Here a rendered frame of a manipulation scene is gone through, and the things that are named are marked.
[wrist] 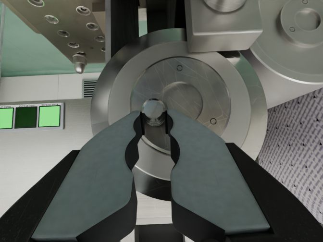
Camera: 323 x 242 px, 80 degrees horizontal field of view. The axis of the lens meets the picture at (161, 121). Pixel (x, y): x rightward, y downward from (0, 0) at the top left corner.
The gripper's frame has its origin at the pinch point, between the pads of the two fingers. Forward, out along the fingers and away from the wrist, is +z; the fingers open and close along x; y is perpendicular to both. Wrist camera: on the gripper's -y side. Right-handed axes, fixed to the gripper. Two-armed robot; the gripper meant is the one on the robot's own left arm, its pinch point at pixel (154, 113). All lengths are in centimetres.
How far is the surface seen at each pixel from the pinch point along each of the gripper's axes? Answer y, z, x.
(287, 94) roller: 2.5, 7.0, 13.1
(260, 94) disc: 1.0, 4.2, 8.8
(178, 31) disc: -3.6, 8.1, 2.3
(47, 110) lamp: 16.2, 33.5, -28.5
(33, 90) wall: 99, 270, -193
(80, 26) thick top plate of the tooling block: -2.7, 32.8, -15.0
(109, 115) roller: 1.6, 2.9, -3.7
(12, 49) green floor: 34, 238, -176
